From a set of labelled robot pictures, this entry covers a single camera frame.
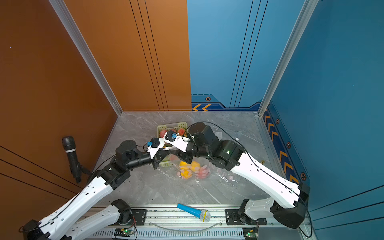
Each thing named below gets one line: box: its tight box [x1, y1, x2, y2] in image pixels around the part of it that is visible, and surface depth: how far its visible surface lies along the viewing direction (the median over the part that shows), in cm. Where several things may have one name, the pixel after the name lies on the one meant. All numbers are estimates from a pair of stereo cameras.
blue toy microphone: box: [177, 203, 211, 223], surface depth 75 cm
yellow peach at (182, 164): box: [179, 160, 189, 170], surface depth 81 cm
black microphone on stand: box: [62, 135, 91, 184], surface depth 69 cm
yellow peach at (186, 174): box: [181, 169, 193, 179], surface depth 82 cm
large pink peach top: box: [159, 130, 168, 139], surface depth 103 cm
